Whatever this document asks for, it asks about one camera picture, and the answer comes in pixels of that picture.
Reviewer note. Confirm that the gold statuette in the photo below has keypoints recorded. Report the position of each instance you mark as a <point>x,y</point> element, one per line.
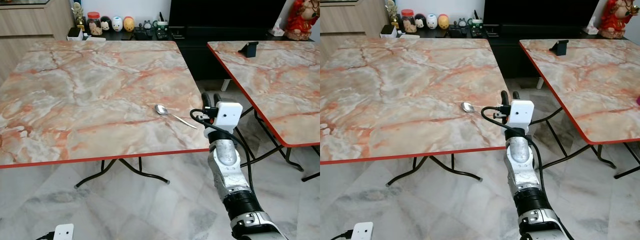
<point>78,15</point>
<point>392,12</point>

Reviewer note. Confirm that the black television screen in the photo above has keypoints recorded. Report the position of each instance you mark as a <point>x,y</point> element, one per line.
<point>225,12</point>
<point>540,11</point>

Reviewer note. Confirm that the small grey figure toy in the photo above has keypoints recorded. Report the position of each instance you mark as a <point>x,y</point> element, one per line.
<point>462,22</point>
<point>147,24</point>

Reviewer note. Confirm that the silver metal spoon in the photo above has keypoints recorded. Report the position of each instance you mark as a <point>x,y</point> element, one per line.
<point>467,106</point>
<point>161,109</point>

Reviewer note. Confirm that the red seated figurine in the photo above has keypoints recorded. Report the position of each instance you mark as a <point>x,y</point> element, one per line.
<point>616,19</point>
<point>301,20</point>

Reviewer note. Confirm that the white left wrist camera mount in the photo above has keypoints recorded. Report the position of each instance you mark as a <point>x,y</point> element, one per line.
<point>64,232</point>
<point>362,231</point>

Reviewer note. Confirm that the red lidded glass jar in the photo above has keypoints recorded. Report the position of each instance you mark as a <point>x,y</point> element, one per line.
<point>408,21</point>
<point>94,24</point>

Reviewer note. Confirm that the green white cup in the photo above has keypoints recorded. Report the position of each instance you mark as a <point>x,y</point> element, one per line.
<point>160,24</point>
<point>475,22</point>

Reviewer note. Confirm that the black white egg toy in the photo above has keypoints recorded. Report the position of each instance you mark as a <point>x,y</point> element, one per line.
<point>420,21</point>
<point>105,24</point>

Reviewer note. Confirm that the light wooden cabinet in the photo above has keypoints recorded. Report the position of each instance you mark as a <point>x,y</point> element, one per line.
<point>350,25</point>
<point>30,30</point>

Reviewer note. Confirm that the black large table leg frame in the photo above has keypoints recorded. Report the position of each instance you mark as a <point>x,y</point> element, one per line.
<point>434,164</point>
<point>123,167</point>

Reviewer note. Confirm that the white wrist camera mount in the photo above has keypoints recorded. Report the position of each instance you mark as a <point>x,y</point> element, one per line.
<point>521,117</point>
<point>64,232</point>
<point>229,117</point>
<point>362,231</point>

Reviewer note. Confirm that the black phone stand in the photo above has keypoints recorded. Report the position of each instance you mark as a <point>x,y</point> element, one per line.
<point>560,47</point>
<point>249,49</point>

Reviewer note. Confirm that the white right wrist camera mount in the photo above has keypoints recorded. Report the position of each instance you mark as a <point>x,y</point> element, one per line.
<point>521,117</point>
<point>229,117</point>

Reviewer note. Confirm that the small white pink ornament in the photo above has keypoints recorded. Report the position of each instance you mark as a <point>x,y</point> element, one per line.
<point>591,28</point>
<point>277,29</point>

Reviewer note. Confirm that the black remote control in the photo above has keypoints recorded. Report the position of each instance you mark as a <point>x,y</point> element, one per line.
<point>475,32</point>

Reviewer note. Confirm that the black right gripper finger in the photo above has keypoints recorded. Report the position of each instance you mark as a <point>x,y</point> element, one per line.
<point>516,96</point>
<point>505,98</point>
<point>206,99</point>
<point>217,98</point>

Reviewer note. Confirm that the small white box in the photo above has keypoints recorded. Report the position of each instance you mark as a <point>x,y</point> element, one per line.
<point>388,31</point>
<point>75,33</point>

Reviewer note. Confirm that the black small table leg frame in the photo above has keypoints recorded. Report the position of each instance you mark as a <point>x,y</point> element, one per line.
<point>570,158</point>
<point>274,150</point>

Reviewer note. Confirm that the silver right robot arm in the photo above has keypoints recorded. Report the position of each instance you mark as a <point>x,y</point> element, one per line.
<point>231,170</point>
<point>525,172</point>

